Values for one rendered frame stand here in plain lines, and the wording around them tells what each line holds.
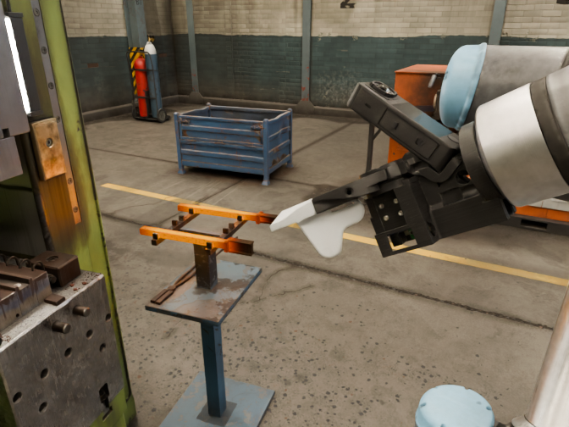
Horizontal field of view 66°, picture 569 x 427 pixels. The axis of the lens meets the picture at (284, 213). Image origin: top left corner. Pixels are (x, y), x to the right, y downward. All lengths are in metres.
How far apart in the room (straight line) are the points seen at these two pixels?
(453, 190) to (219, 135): 4.69
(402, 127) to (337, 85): 8.37
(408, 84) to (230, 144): 2.00
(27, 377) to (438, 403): 0.99
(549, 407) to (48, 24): 1.57
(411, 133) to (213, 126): 4.69
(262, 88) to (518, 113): 9.22
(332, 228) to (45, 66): 1.23
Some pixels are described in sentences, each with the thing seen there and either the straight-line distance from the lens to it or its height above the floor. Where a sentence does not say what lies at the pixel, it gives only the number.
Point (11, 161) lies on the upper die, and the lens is 1.26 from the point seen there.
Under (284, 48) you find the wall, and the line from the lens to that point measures 9.19.
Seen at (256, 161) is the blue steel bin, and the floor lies 0.25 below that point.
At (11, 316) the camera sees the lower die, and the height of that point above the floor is 0.93.
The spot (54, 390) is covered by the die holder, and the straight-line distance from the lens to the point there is 1.44.
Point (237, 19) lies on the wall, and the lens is 9.74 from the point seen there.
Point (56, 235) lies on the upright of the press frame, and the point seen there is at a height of 0.99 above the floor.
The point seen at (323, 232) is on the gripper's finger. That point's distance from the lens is 0.42.
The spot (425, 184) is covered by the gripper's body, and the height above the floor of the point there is 1.48.
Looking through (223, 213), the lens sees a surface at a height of 0.95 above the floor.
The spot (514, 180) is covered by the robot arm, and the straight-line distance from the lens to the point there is 0.37.
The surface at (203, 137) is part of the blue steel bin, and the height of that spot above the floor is 0.46.
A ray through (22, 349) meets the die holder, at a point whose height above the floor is 0.88.
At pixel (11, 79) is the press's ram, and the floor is 1.49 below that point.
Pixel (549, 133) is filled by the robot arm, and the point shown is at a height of 1.54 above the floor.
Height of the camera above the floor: 1.61
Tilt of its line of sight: 23 degrees down
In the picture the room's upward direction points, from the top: straight up
